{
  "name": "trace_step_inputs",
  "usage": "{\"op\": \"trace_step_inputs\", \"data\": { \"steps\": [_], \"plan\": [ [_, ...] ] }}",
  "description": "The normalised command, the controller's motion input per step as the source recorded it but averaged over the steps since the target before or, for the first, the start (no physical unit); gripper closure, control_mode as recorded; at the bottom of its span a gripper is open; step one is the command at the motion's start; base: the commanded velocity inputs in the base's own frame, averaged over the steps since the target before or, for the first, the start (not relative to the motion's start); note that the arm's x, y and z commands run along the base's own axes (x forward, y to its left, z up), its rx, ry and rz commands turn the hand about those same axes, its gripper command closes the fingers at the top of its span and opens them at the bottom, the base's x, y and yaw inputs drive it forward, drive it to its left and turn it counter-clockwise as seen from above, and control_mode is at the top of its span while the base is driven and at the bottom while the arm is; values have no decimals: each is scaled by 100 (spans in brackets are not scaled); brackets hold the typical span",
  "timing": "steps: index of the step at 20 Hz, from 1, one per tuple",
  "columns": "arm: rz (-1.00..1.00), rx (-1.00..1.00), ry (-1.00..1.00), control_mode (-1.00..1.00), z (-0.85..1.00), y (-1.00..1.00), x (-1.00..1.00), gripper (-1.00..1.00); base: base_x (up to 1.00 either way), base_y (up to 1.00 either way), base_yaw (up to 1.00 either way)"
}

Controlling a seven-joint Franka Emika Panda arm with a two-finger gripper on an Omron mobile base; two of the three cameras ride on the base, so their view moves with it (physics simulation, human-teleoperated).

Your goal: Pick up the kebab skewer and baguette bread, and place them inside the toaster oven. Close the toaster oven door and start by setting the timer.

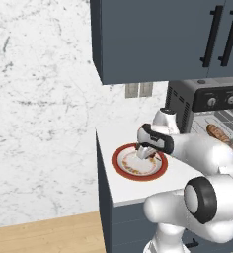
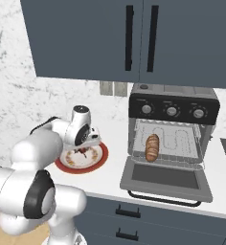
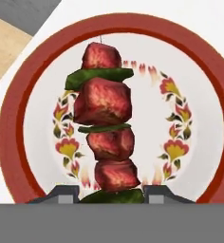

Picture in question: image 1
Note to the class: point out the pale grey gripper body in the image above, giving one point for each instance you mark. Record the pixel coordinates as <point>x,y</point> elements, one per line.
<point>144,152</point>

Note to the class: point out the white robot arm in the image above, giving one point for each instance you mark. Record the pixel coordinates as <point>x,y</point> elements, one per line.
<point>200,151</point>

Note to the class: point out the kebab skewer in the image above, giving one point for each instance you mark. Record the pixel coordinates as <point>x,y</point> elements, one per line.
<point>132,170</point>

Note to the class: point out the black toaster oven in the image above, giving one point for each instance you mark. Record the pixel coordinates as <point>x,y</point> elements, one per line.
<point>181,99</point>

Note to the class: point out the brown baguette bread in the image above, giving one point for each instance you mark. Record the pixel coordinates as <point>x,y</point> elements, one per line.
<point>217,132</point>

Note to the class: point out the silver toaster oven knob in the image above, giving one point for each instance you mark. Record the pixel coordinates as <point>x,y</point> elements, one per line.
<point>232,99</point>
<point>212,101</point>

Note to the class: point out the wide dark blue cupboard door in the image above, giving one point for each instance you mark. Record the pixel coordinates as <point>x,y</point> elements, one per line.
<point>154,39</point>

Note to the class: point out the red-rimmed white plate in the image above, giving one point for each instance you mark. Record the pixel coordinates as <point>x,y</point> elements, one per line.
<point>121,166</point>

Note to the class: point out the dark blue base cupboard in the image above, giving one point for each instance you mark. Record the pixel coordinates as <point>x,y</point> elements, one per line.
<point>128,227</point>

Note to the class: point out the grey wall socket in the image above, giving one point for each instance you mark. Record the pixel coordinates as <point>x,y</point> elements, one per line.
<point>132,90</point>

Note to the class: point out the dark blue wall cupboard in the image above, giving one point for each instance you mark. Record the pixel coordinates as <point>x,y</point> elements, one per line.
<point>96,39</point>

